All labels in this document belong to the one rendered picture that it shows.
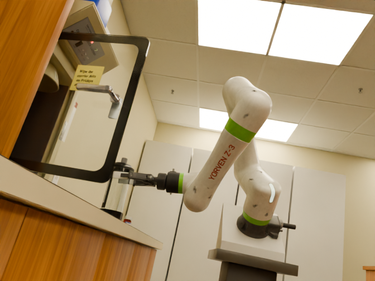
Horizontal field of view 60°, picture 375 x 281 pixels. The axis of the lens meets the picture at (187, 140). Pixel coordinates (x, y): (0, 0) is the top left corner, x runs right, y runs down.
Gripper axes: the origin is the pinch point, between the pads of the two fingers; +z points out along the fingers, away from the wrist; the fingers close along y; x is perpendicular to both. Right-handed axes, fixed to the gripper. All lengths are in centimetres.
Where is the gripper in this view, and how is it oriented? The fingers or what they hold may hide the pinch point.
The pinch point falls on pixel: (121, 178)
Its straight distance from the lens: 148.8
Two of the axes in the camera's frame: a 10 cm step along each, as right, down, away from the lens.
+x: -1.0, 9.3, -3.5
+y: -0.4, -3.6, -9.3
